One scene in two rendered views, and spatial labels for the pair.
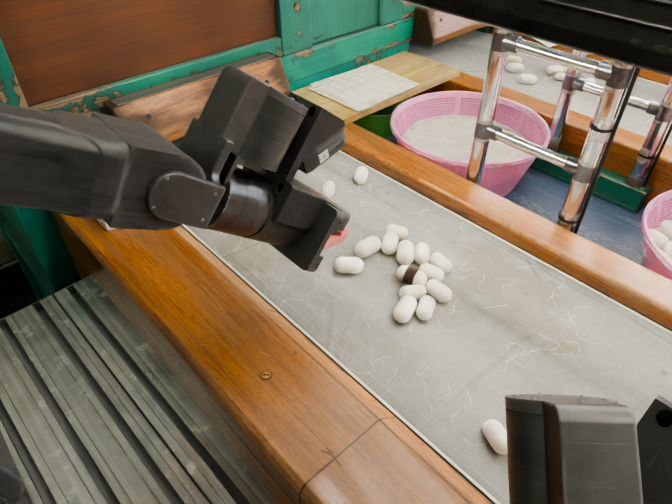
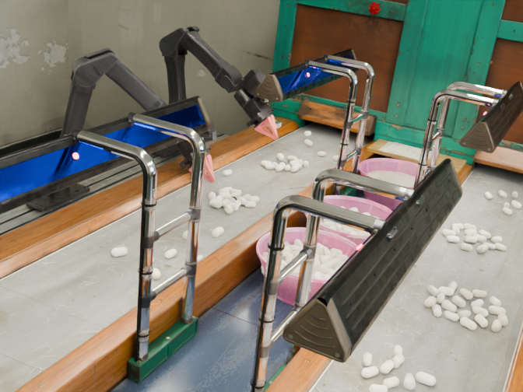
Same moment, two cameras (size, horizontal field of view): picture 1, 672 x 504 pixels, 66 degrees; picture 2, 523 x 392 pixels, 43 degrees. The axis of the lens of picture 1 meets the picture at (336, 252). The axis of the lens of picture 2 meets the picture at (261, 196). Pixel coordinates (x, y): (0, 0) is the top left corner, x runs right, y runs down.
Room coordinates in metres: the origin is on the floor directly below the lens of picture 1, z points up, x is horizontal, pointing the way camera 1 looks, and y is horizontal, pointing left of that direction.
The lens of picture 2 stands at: (-0.38, -1.96, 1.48)
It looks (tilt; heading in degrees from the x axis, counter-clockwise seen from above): 23 degrees down; 68
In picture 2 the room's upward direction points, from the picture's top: 7 degrees clockwise
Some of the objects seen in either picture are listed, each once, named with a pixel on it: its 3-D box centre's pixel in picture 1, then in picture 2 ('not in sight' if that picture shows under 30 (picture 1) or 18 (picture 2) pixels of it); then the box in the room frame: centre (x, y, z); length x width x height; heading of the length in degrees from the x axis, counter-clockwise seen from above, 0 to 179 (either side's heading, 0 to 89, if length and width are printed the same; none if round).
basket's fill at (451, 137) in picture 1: (463, 153); (395, 188); (0.81, -0.23, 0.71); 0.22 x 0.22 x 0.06
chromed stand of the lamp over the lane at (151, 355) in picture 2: not in sight; (135, 242); (-0.17, -0.85, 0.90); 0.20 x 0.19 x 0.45; 42
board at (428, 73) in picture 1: (376, 84); (416, 155); (0.98, -0.08, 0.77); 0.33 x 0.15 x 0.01; 132
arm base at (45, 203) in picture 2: not in sight; (58, 185); (-0.25, -0.11, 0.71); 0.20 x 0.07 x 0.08; 44
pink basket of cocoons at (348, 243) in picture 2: not in sight; (309, 269); (0.28, -0.71, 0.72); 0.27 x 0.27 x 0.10
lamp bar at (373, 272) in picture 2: not in sight; (397, 231); (0.16, -1.20, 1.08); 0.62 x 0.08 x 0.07; 42
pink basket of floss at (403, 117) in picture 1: (464, 147); (395, 185); (0.81, -0.23, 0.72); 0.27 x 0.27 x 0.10
